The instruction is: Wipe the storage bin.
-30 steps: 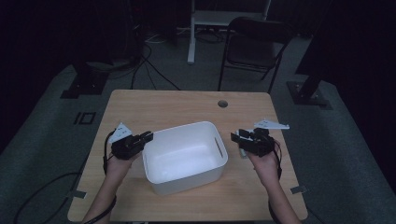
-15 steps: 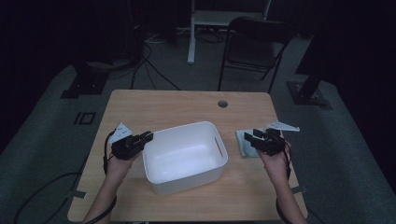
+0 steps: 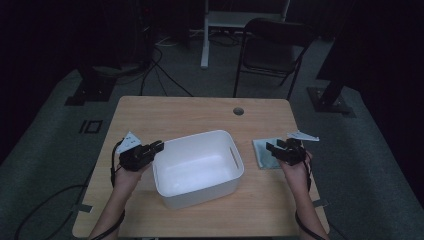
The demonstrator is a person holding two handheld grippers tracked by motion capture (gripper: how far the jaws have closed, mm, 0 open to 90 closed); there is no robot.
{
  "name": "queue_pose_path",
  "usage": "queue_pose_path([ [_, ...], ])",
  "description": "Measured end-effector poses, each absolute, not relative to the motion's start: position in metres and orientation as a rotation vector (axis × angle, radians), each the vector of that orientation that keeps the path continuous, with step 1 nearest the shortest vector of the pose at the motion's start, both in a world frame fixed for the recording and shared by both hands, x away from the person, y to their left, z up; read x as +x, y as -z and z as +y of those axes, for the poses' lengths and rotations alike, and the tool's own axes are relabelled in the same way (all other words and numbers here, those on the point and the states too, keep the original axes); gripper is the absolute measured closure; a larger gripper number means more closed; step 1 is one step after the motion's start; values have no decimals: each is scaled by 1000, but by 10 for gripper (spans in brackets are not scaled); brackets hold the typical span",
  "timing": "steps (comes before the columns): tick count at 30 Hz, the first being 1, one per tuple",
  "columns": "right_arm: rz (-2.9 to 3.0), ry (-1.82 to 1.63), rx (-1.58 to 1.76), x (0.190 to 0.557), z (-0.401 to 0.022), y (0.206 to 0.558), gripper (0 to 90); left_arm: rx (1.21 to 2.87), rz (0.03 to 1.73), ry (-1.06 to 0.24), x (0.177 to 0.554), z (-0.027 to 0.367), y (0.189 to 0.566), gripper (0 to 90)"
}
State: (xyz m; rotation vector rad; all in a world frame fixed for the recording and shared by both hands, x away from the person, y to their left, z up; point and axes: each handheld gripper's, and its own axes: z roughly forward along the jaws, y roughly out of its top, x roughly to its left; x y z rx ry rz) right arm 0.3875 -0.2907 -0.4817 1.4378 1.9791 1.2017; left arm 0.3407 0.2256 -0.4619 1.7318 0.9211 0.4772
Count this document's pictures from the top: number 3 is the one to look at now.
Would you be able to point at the white plastic bin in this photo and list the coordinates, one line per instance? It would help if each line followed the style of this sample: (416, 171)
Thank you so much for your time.
(196, 170)

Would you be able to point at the person's left hand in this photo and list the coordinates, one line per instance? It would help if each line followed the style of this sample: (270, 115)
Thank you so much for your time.
(126, 180)

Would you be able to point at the light blue cleaning cloth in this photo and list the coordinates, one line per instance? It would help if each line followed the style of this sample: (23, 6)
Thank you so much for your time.
(263, 158)

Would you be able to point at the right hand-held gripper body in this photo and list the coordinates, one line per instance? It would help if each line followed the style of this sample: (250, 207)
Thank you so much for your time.
(293, 153)

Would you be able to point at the black stand base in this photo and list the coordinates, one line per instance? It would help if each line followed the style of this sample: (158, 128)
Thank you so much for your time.
(93, 90)
(328, 100)

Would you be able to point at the person's right hand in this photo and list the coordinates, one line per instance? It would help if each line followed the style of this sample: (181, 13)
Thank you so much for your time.
(298, 176)

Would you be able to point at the white metal desk frame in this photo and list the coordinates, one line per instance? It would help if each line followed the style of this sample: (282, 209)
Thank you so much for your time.
(233, 18)

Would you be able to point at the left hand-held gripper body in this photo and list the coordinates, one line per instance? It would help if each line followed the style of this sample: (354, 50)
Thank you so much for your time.
(135, 156)

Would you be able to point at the grey tape strip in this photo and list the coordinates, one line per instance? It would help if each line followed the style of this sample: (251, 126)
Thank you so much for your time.
(320, 203)
(81, 208)

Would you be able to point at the black folding chair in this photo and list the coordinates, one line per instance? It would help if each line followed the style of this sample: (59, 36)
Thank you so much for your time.
(273, 50)

